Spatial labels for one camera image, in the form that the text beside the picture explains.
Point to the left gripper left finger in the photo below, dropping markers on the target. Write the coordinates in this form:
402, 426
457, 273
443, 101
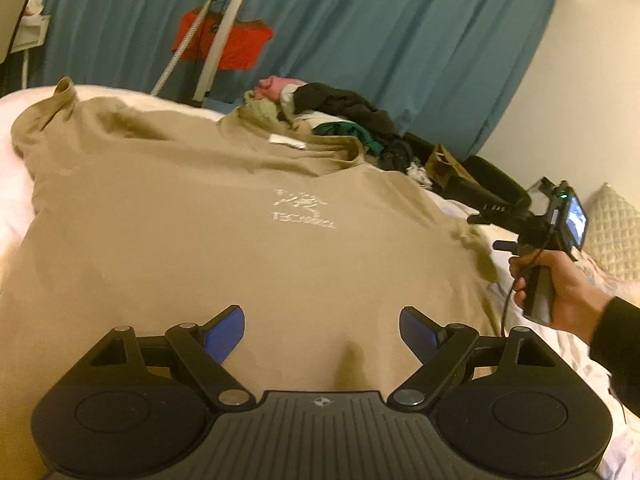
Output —
200, 351

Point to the person's right hand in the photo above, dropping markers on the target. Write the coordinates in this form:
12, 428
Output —
577, 306

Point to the blue curtain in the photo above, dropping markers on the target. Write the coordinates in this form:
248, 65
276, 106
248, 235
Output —
445, 70

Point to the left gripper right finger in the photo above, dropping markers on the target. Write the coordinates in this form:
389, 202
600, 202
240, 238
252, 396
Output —
442, 351

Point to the pile of mixed clothes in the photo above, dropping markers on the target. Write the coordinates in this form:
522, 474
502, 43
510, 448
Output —
328, 111

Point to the cluttered white desk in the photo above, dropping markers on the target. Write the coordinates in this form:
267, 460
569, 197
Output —
31, 33

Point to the quilted cream pillow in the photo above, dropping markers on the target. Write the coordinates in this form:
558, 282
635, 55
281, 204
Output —
613, 234

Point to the beige t-shirt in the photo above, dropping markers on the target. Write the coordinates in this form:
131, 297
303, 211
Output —
150, 219

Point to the black sleeve right forearm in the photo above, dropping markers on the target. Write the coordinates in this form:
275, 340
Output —
615, 346

